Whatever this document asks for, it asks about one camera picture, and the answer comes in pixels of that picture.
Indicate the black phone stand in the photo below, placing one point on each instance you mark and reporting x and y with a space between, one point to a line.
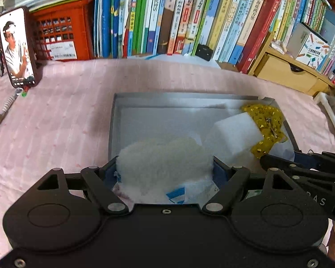
0 61

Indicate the white plastic tube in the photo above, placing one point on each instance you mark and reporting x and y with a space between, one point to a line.
328 109

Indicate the yellow sequined pouch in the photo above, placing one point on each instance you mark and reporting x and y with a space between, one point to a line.
268 128

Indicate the wooden drawer organizer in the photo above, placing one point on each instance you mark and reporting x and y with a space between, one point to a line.
284 72

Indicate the white fluffy pom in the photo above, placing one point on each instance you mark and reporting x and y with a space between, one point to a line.
162 164

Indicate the row of upright books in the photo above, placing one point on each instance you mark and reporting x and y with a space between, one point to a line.
167 11

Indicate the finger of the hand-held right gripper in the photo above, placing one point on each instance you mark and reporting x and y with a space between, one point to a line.
310 157
284 165

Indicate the pink tablecloth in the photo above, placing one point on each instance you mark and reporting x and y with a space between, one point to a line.
72 103

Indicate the black smartphone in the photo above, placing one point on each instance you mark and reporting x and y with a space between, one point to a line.
18 47

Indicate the white tissue paper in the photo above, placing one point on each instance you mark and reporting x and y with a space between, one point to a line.
162 122

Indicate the grey cardboard box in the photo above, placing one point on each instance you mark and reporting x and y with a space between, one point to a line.
114 117

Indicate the white foam block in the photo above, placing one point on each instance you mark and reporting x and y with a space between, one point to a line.
237 134

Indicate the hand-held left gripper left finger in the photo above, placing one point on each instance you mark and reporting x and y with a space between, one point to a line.
110 173

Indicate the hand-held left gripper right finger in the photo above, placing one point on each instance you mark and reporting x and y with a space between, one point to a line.
218 173

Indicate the white label printer box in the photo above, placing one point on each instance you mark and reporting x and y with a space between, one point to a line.
310 47

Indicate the red plastic crate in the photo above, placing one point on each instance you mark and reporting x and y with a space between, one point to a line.
72 19

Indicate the small black box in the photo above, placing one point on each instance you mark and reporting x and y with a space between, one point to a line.
204 52

